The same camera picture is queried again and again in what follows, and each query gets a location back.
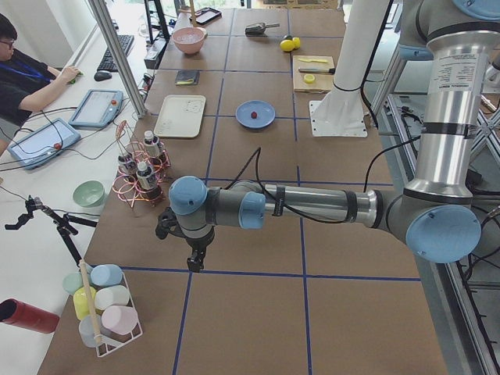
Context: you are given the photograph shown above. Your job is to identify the white pastel cup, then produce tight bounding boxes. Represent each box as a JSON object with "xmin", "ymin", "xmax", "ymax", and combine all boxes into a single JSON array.
[{"xmin": 95, "ymin": 285, "xmax": 130, "ymax": 311}]

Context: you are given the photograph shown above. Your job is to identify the pink bowl with ice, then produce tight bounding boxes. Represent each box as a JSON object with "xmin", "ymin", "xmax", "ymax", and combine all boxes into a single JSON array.
[{"xmin": 172, "ymin": 27, "xmax": 208, "ymax": 55}]

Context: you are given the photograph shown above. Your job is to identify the yellow plastic knife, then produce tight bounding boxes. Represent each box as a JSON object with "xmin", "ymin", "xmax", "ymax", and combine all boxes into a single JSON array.
[{"xmin": 298, "ymin": 57, "xmax": 329, "ymax": 64}]

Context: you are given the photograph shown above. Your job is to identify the yellow lemon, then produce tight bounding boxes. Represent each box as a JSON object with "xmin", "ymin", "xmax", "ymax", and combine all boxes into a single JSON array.
[
  {"xmin": 280, "ymin": 39, "xmax": 295, "ymax": 52},
  {"xmin": 292, "ymin": 37, "xmax": 301, "ymax": 49}
]

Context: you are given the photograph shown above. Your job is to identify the lemon half slice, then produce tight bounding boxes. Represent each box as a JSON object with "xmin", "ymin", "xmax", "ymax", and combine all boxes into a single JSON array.
[{"xmin": 302, "ymin": 73, "xmax": 316, "ymax": 84}]

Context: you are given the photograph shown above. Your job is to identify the pink pastel cup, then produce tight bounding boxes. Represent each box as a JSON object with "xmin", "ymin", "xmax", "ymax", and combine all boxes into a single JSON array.
[{"xmin": 101, "ymin": 305, "xmax": 138, "ymax": 335}]

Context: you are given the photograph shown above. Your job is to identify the green bowl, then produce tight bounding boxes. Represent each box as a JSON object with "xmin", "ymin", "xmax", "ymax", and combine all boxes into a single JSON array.
[{"xmin": 73, "ymin": 180, "xmax": 105, "ymax": 208}]

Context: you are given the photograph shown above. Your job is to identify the white wire cup rack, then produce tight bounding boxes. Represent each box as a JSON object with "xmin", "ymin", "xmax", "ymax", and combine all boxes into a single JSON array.
[{"xmin": 78, "ymin": 259, "xmax": 143, "ymax": 358}]

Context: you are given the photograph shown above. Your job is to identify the green pastel cup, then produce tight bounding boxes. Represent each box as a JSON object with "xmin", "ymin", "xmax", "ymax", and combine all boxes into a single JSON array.
[{"xmin": 62, "ymin": 272, "xmax": 84, "ymax": 295}]

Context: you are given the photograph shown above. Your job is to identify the seated person in black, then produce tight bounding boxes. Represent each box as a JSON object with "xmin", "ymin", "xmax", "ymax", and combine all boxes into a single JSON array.
[{"xmin": 0, "ymin": 13, "xmax": 84, "ymax": 157}]

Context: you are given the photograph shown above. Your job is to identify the red cylinder bottle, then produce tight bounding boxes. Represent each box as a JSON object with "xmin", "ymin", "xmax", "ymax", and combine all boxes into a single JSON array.
[{"xmin": 1, "ymin": 298, "xmax": 59, "ymax": 334}]

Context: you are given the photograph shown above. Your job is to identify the copper wire bottle rack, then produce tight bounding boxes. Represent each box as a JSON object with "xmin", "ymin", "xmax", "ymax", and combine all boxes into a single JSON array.
[{"xmin": 112, "ymin": 120, "xmax": 171, "ymax": 207}]

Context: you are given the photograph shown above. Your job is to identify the blue teach pendant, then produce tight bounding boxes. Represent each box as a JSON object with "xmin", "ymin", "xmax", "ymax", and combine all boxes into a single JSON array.
[
  {"xmin": 69, "ymin": 89, "xmax": 123, "ymax": 128},
  {"xmin": 7, "ymin": 118, "xmax": 80, "ymax": 170}
]

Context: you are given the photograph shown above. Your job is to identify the dark drink bottle three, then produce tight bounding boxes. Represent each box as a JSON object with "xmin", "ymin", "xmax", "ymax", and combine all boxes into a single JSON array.
[{"xmin": 137, "ymin": 161, "xmax": 159, "ymax": 198}]

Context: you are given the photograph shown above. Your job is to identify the grey folded cloth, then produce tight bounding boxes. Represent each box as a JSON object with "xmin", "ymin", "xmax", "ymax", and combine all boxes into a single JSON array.
[{"xmin": 175, "ymin": 70, "xmax": 200, "ymax": 86}]

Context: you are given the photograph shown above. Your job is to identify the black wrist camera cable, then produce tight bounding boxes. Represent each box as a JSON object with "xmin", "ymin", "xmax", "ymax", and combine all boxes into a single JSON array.
[{"xmin": 226, "ymin": 147, "xmax": 356, "ymax": 224}]

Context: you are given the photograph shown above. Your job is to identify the dark drink bottle two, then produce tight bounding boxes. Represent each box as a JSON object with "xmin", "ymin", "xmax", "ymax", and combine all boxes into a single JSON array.
[{"xmin": 144, "ymin": 130, "xmax": 162, "ymax": 165}]

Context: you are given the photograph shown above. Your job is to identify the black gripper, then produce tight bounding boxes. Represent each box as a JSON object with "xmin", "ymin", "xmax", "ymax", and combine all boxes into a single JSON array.
[{"xmin": 186, "ymin": 228, "xmax": 215, "ymax": 273}]

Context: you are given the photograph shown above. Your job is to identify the yellow lemon back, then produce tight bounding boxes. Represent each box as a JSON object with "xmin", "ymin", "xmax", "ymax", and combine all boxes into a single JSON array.
[{"xmin": 292, "ymin": 37, "xmax": 301, "ymax": 49}]

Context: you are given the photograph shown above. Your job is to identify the blue pastel cup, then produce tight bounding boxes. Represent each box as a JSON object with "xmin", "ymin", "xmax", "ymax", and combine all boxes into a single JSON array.
[{"xmin": 91, "ymin": 264, "xmax": 123, "ymax": 287}]

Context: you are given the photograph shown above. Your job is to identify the black keyboard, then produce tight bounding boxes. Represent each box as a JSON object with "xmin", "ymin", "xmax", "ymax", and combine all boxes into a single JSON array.
[{"xmin": 96, "ymin": 34, "xmax": 135, "ymax": 73}]

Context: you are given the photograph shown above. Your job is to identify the aluminium frame post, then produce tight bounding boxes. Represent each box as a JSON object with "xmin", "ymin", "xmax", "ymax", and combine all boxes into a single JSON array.
[{"xmin": 88, "ymin": 0, "xmax": 147, "ymax": 119}]

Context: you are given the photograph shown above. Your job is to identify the black computer mouse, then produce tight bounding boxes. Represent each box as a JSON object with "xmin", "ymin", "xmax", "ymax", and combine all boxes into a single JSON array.
[{"xmin": 94, "ymin": 70, "xmax": 113, "ymax": 82}]

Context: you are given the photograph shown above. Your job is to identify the blue teach pendant far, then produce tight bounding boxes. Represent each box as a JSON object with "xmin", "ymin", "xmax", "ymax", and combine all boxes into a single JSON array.
[{"xmin": 69, "ymin": 89, "xmax": 123, "ymax": 128}]

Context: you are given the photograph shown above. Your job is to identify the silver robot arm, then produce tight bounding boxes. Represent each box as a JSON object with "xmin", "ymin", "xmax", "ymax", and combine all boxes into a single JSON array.
[{"xmin": 158, "ymin": 1, "xmax": 499, "ymax": 272}]

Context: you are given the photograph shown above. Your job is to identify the cream bear tray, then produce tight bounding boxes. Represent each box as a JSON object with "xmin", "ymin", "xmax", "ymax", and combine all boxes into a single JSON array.
[{"xmin": 153, "ymin": 95, "xmax": 206, "ymax": 138}]

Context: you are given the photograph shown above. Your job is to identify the blue plate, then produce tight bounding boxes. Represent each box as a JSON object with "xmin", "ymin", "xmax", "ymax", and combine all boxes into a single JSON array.
[{"xmin": 235, "ymin": 100, "xmax": 276, "ymax": 130}]

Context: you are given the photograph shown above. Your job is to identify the steel knife handle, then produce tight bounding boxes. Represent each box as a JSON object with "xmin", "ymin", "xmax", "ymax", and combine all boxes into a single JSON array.
[{"xmin": 298, "ymin": 67, "xmax": 336, "ymax": 75}]

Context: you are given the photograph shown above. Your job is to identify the blue teach pendant near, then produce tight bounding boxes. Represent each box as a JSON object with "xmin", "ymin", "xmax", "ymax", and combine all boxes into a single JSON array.
[{"xmin": 7, "ymin": 118, "xmax": 80, "ymax": 170}]

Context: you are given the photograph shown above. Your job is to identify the black camera tripod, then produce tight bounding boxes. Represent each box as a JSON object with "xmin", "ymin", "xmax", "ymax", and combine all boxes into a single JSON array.
[{"xmin": 4, "ymin": 196, "xmax": 98, "ymax": 266}]

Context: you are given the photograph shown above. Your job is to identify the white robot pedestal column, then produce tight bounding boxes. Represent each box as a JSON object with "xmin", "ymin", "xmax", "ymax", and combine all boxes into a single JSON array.
[{"xmin": 310, "ymin": 0, "xmax": 392, "ymax": 138}]

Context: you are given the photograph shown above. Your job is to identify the yellow pastel cup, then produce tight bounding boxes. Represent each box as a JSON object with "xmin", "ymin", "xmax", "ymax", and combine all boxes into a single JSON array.
[{"xmin": 73, "ymin": 287, "xmax": 90, "ymax": 320}]

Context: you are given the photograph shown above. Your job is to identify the dark drink bottle one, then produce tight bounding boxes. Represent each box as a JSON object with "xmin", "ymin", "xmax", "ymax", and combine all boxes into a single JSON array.
[{"xmin": 118, "ymin": 148, "xmax": 138, "ymax": 183}]

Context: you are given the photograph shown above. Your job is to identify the grey pastel cup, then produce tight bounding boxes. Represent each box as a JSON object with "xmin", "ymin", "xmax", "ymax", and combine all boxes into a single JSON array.
[{"xmin": 78, "ymin": 315, "xmax": 98, "ymax": 348}]

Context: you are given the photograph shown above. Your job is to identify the wooden cutting board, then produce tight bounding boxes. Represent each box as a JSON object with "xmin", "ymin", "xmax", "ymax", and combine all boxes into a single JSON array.
[{"xmin": 292, "ymin": 55, "xmax": 335, "ymax": 93}]

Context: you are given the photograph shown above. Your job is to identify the yellow lemon front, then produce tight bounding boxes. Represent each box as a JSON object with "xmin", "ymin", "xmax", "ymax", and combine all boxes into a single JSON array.
[{"xmin": 280, "ymin": 39, "xmax": 295, "ymax": 52}]

